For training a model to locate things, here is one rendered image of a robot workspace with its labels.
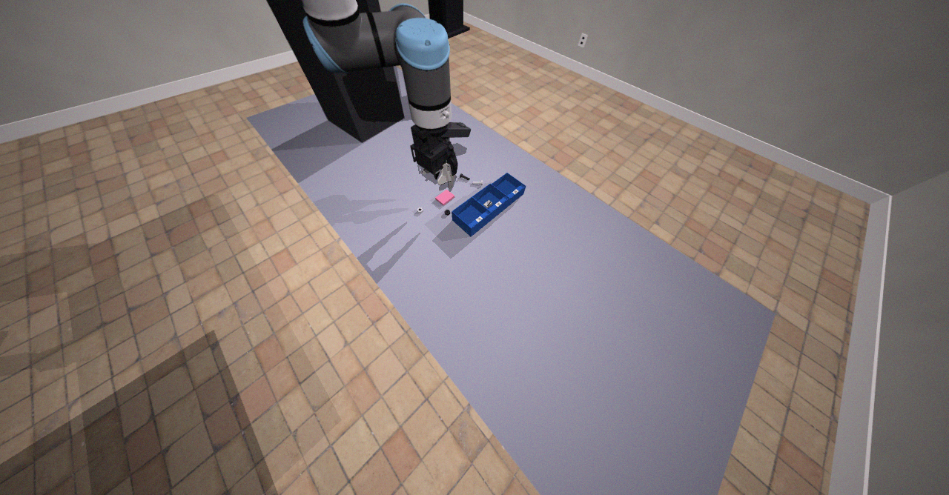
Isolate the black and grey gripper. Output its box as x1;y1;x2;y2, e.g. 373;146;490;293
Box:
410;124;457;189

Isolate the pink rectangular block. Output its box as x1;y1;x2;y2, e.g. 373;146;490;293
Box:
435;190;454;206

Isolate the blue rack of labelled bins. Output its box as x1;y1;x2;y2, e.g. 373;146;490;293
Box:
452;173;526;236

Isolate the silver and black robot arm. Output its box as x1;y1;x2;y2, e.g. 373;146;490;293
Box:
302;0;471;138

